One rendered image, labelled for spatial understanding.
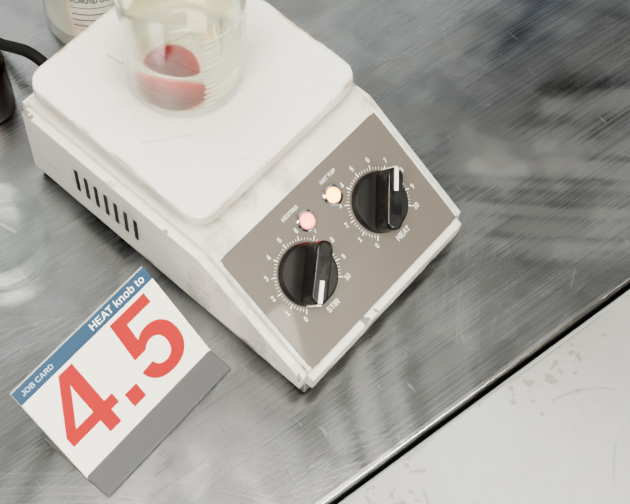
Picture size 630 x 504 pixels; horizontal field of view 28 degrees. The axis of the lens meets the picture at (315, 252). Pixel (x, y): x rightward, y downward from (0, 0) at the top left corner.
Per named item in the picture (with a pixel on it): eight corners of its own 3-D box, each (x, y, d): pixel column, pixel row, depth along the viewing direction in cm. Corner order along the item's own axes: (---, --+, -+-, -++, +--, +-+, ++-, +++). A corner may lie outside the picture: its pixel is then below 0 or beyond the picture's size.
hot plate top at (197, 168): (361, 82, 64) (363, 72, 63) (199, 236, 59) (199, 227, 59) (190, -48, 67) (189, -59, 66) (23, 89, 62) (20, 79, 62)
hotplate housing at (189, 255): (459, 237, 69) (487, 164, 62) (303, 404, 64) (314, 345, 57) (168, 10, 75) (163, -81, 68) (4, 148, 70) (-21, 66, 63)
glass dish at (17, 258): (8, 182, 69) (2, 162, 67) (74, 247, 67) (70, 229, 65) (-73, 244, 67) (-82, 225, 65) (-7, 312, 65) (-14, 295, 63)
